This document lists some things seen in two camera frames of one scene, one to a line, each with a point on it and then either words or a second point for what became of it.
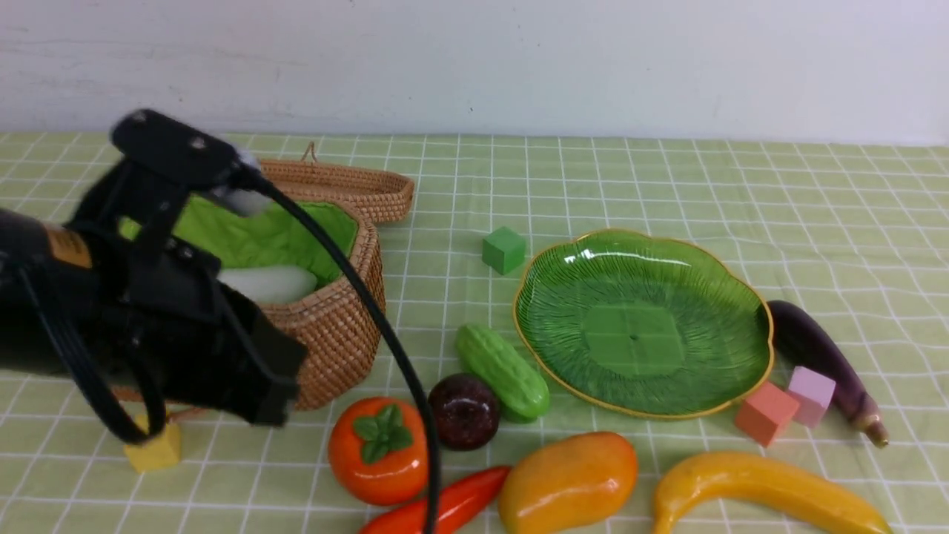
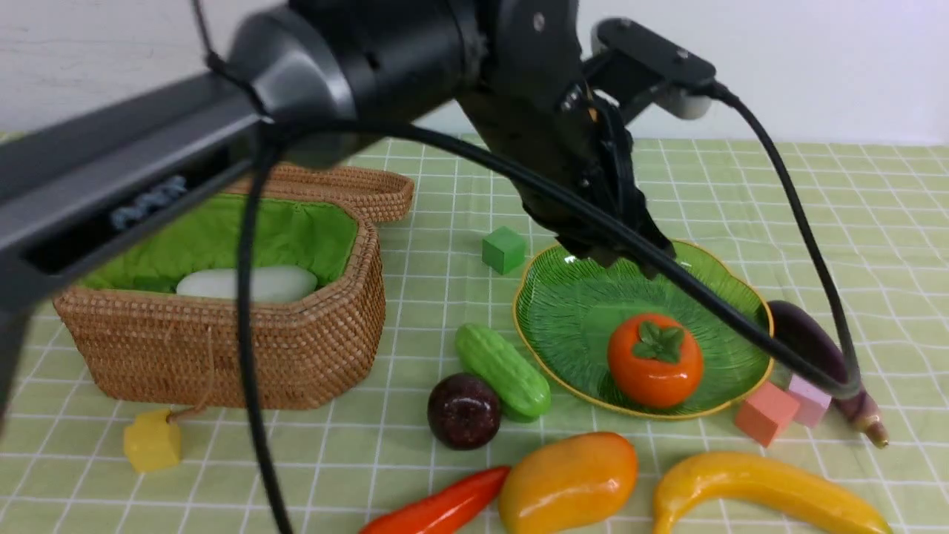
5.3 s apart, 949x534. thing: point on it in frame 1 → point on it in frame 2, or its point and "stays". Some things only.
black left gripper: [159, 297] → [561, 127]
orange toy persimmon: [377, 450] → [654, 360]
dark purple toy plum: [465, 411] stays
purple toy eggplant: [803, 345] stays
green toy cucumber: [515, 387] stays
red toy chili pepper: [454, 506] stays
